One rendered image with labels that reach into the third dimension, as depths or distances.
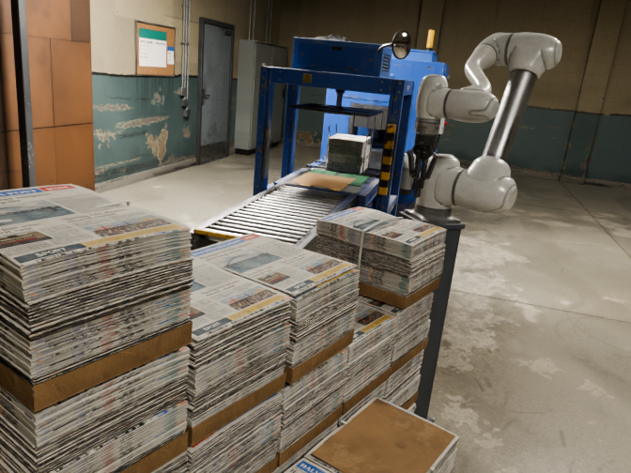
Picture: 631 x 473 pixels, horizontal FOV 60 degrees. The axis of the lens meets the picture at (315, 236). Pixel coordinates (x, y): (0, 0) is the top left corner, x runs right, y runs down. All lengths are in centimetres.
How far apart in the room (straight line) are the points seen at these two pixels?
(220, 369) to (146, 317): 24
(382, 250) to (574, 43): 954
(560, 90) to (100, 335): 1053
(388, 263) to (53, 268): 120
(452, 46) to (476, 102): 904
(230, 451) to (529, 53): 184
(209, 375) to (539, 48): 183
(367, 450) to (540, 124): 983
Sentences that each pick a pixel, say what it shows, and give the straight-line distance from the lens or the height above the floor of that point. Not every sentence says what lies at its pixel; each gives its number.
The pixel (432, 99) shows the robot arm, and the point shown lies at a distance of 201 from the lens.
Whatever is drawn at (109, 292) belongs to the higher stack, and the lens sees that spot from 86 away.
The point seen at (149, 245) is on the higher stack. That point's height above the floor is 127.
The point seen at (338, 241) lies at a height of 100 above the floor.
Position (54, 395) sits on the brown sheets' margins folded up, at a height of 108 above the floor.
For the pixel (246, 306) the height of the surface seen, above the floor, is 107.
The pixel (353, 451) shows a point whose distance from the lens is 155.
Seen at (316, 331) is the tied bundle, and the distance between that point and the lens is 136.
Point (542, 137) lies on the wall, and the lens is 1107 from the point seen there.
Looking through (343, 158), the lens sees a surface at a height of 91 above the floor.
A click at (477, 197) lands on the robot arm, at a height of 114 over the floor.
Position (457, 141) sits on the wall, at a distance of 1100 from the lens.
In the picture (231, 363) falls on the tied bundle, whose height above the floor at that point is 98.
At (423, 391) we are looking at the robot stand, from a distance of 264.
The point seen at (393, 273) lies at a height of 95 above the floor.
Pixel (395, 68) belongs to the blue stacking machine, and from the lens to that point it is 585.
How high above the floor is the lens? 156
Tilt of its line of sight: 17 degrees down
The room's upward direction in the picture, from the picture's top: 6 degrees clockwise
